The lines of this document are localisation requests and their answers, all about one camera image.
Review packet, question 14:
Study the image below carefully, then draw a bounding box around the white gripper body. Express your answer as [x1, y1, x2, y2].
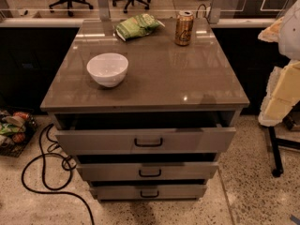
[258, 67, 282, 127]

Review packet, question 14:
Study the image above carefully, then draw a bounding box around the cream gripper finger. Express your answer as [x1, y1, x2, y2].
[272, 60, 300, 120]
[258, 17, 283, 42]

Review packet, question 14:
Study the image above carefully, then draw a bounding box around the orange soda can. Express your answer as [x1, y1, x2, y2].
[175, 10, 194, 46]

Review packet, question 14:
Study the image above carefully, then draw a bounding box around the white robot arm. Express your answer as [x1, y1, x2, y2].
[258, 0, 300, 127]

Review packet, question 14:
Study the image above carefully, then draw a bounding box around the white ceramic bowl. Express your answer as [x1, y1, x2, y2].
[86, 52, 128, 87]

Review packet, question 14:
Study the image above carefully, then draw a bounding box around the black stand leg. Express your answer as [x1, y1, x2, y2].
[268, 127, 300, 177]

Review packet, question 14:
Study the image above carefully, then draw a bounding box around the top grey drawer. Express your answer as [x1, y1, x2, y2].
[56, 127, 236, 155]

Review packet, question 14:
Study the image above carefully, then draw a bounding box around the grey drawer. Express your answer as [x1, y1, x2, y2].
[77, 162, 218, 181]
[56, 127, 236, 155]
[90, 184, 207, 201]

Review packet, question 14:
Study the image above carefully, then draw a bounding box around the green chip bag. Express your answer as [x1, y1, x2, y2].
[115, 13, 165, 41]

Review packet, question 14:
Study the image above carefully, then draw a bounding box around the grey drawer cabinet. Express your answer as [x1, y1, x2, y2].
[40, 19, 248, 188]

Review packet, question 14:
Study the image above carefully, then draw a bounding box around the bottom grey drawer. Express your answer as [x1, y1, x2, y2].
[90, 184, 207, 201]

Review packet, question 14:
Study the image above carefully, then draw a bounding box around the middle grey drawer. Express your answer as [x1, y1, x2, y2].
[77, 162, 218, 181]

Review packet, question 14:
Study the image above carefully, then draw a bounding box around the grey metal post right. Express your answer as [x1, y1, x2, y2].
[208, 0, 227, 24]

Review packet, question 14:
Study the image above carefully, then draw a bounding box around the grey metal post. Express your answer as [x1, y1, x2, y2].
[97, 0, 111, 21]
[208, 0, 227, 24]

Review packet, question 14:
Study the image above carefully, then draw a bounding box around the grey metal post left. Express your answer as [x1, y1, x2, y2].
[97, 0, 111, 21]

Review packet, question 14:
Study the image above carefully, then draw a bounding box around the black floor cable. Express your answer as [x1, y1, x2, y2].
[21, 123, 96, 225]

